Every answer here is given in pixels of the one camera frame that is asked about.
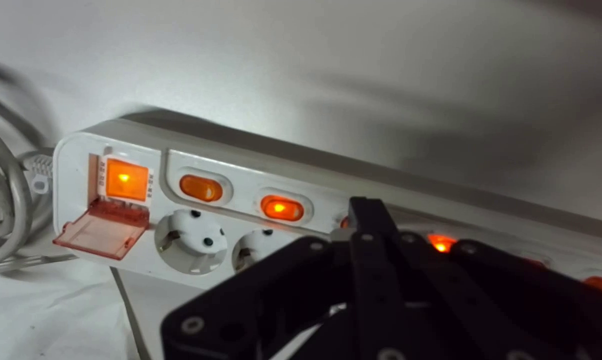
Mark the white multi-switch power strip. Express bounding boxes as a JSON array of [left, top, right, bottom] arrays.
[[51, 118, 602, 300]]

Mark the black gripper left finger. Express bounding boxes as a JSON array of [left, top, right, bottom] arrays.
[[160, 236, 350, 360]]

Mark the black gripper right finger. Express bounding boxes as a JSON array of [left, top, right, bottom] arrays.
[[350, 198, 602, 360]]

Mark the white power strip cable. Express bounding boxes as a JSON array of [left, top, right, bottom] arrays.
[[0, 55, 57, 267]]

